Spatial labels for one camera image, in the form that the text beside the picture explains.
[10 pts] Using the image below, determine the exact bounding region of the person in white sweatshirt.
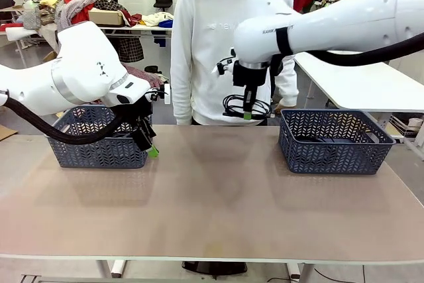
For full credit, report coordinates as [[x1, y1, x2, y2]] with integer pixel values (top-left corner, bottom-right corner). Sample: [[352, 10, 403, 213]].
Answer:
[[170, 0, 299, 127]]

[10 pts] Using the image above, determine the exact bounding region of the plaid clothes heap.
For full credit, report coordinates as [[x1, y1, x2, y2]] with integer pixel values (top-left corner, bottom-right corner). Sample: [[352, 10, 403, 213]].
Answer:
[[124, 63, 172, 91]]

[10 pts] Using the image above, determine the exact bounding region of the brown cardboard box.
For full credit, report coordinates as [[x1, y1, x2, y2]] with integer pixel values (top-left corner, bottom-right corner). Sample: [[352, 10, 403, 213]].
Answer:
[[87, 7, 125, 28]]

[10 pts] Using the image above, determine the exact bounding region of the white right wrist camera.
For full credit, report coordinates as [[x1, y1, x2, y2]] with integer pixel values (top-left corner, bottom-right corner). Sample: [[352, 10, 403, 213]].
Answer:
[[211, 57, 237, 77]]

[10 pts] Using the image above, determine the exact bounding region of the grey plastic lattice basket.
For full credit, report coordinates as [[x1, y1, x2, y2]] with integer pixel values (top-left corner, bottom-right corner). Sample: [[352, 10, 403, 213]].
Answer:
[[48, 105, 154, 169], [278, 108, 397, 175]]

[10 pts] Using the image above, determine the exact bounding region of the black USB cable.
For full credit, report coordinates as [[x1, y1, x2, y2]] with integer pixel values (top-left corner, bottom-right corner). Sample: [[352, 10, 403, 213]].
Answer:
[[222, 93, 274, 120]]

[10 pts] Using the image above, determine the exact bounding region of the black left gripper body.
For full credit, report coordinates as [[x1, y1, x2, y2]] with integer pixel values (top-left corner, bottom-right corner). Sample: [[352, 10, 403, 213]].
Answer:
[[131, 95, 154, 124]]

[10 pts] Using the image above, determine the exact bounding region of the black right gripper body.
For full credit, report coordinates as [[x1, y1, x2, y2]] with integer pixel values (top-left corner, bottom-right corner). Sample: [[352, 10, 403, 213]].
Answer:
[[233, 61, 266, 87]]

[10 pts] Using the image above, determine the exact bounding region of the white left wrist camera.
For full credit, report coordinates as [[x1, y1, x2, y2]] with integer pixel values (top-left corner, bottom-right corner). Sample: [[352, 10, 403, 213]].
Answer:
[[145, 83, 172, 105]]

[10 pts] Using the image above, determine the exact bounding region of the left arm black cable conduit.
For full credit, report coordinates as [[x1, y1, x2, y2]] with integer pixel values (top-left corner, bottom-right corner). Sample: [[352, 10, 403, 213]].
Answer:
[[0, 89, 134, 146]]

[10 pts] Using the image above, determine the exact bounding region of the black white chequered cloth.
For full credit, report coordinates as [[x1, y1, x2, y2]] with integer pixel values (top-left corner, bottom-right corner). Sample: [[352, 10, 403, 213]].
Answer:
[[117, 37, 145, 64]]

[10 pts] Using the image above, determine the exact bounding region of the person's left hand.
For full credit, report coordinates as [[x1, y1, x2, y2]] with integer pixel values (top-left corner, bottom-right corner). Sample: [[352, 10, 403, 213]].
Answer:
[[273, 99, 290, 115]]

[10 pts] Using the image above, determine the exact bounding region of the red patterned garment pile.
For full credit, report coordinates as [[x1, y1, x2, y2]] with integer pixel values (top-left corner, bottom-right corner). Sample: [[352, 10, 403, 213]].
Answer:
[[54, 0, 100, 32]]

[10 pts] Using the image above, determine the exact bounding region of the white background table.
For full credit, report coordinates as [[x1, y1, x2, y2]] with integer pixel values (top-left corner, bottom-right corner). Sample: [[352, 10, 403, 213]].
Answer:
[[5, 23, 174, 62]]

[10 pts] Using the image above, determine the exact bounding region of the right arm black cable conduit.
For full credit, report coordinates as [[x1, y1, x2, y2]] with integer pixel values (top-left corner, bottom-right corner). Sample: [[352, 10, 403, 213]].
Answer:
[[270, 27, 424, 98]]

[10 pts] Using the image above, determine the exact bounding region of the white cloth pile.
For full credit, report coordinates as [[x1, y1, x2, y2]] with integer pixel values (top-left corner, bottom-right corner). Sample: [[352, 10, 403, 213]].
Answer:
[[142, 12, 175, 28]]

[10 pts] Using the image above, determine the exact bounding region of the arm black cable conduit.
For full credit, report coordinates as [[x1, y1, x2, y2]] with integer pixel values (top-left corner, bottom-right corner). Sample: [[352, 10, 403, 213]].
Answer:
[[270, 27, 424, 98], [0, 89, 134, 146]]

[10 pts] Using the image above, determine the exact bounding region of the white table frame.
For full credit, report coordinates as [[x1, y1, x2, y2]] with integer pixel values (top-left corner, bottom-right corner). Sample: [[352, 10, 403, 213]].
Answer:
[[19, 258, 315, 283]]

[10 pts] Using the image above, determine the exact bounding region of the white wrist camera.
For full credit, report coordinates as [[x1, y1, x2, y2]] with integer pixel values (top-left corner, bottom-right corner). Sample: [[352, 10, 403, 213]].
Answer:
[[145, 83, 172, 105], [211, 57, 237, 77]]

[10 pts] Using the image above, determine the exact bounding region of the grey patterned handbag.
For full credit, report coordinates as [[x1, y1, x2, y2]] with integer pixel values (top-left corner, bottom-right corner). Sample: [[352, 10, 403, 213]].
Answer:
[[22, 7, 42, 30]]

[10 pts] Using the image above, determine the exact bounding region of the person's left forearm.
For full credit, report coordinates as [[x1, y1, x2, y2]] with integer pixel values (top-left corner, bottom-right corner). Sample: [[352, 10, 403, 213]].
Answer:
[[277, 60, 299, 108]]

